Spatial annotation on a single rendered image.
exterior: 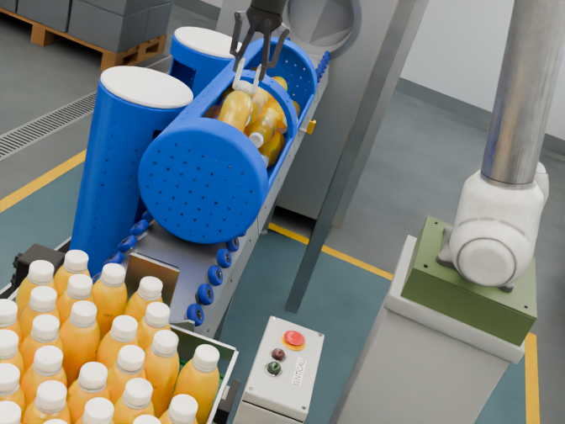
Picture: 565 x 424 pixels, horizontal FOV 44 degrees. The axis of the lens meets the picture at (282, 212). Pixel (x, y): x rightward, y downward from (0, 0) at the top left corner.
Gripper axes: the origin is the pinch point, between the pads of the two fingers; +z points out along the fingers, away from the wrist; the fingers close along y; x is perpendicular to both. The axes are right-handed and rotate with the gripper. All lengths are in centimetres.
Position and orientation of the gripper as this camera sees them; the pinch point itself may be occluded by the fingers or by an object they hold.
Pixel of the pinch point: (247, 76)
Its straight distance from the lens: 169.7
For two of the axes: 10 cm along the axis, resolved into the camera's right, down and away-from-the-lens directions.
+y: -9.4, -3.3, 0.3
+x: -1.8, 4.3, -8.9
